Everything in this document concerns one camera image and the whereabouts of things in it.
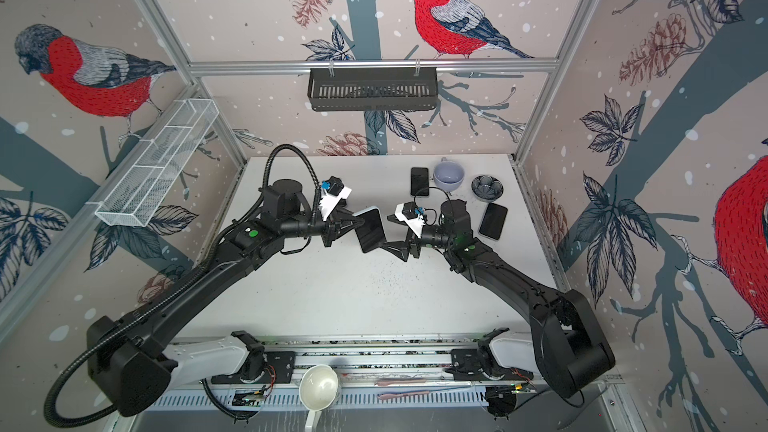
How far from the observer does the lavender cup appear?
3.57 feet

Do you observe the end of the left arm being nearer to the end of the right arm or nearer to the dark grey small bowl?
the end of the right arm

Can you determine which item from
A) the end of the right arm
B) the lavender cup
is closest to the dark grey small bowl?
the lavender cup

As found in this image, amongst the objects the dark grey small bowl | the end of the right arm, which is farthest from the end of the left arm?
the dark grey small bowl

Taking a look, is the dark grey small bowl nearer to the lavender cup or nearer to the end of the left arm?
the lavender cup

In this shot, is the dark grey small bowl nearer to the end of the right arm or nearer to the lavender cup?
the lavender cup
